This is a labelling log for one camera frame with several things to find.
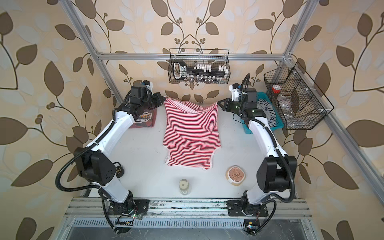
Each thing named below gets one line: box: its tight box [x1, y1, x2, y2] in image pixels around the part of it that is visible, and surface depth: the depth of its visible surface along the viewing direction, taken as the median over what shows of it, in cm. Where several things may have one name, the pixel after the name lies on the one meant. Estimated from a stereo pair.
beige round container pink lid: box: [225, 165, 246, 186], surface depth 84 cm
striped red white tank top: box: [163, 98, 221, 170], surface depth 96 cm
